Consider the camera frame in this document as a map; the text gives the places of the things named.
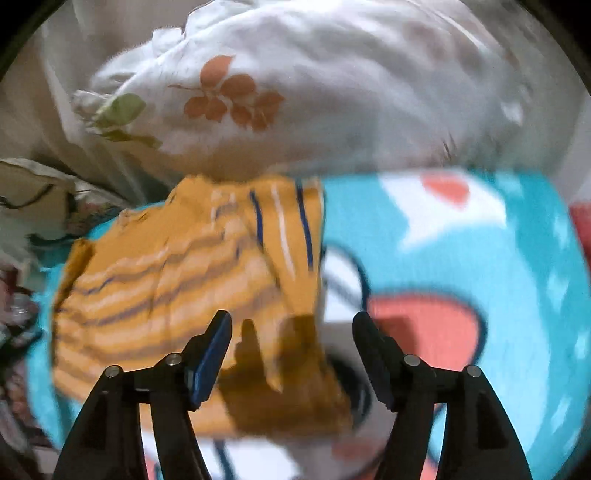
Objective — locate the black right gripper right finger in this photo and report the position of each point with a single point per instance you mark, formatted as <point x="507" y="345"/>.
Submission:
<point x="480" y="441"/>

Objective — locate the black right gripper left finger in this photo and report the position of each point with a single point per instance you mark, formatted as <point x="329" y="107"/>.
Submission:
<point x="105" y="441"/>

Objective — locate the mustard striped knit sweater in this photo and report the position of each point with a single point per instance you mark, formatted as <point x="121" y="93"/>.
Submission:
<point x="157" y="277"/>

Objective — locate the turquoise star cartoon blanket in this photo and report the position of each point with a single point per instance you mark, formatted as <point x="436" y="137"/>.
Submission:
<point x="459" y="268"/>

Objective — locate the cream crane embroidered cushion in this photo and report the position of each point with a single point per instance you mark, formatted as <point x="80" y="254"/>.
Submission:
<point x="37" y="200"/>

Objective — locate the red plastic bag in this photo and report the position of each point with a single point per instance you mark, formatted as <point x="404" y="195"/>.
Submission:
<point x="580" y="213"/>

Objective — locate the white floral pillow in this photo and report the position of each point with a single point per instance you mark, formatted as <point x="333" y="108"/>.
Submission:
<point x="247" y="88"/>

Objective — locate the beige curtain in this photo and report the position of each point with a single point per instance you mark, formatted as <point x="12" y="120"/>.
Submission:
<point x="49" y="50"/>

